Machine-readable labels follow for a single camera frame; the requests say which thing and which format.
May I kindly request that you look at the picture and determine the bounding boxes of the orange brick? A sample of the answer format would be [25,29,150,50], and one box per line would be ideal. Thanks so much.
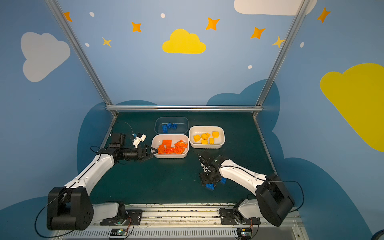
[158,145,166,155]
[175,140,189,148]
[162,140,172,148]

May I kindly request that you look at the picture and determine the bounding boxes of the blue long brick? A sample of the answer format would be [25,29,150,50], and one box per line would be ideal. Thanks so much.
[162,125,168,134]

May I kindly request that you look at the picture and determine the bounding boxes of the orange lego chassis piece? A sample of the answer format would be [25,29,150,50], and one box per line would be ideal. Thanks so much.
[164,147,186,155]

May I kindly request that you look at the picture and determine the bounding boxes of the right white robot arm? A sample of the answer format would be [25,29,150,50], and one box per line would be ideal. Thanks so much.
[199,152,295,227]

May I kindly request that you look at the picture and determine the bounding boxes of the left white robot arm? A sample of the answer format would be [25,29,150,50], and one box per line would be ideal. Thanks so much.
[47,145,159,231]

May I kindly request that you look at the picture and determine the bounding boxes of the white container left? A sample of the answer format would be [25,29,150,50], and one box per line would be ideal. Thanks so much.
[151,134,189,159]

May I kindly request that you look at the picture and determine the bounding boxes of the white container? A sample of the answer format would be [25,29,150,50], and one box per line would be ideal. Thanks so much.
[151,134,189,159]
[189,126,226,149]

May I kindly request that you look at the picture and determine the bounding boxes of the clear plastic container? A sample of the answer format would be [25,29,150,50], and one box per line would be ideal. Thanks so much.
[154,117,189,134]

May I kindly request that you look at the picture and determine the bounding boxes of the white container right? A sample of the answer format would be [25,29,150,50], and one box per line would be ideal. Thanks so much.
[189,126,226,149]

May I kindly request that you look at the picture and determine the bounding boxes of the right circuit board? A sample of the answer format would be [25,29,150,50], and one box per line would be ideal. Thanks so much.
[237,229,253,240]

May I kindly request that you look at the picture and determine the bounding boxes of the circuit board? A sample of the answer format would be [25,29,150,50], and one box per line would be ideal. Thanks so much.
[237,229,253,240]
[109,229,128,239]

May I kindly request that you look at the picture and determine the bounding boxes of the left circuit board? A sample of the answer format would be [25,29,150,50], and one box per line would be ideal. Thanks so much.
[109,229,128,239]

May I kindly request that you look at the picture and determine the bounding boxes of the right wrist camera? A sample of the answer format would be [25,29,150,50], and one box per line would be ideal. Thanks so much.
[199,155,211,173]

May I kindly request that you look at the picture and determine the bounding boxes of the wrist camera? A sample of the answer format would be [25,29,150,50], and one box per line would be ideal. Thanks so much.
[133,133,147,149]
[199,155,211,173]

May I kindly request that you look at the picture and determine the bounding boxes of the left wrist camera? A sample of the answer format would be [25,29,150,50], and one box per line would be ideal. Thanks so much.
[133,133,147,149]

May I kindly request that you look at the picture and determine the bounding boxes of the aluminium frame back bar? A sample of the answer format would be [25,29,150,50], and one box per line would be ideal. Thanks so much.
[106,105,263,112]

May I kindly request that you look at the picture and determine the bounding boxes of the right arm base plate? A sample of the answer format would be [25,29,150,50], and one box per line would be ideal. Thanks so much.
[219,208,261,225]

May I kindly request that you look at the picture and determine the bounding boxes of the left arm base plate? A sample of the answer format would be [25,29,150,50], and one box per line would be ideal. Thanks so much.
[100,209,143,226]

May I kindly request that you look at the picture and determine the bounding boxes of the aluminium front rail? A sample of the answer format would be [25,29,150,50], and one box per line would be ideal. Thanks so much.
[50,203,309,240]

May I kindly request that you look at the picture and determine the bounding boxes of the aluminium frame left post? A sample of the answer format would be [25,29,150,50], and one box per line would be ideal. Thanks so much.
[45,0,113,106]

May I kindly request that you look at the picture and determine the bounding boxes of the aluminium frame post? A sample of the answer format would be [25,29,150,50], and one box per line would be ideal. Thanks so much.
[45,0,113,106]
[253,0,311,120]

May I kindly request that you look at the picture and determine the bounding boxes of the aluminium frame right post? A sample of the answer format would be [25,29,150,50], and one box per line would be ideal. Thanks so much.
[253,0,311,120]

